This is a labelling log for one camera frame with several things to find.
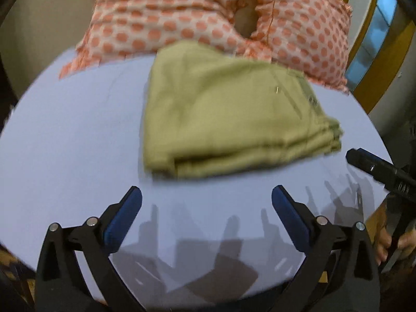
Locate person's right hand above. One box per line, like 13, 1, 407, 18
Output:
375, 225, 416, 266

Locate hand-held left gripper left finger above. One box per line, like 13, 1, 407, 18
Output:
34, 186, 145, 312

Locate yellow wooden frame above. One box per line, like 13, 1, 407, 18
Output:
344, 0, 416, 115

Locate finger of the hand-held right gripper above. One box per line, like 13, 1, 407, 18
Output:
345, 148, 401, 186

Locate olive green pants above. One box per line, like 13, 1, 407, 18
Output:
140, 41, 344, 180

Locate orange dotted white cloth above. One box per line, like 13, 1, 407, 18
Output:
58, 0, 353, 95

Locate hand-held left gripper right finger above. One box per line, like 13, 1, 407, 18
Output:
271, 185, 381, 312

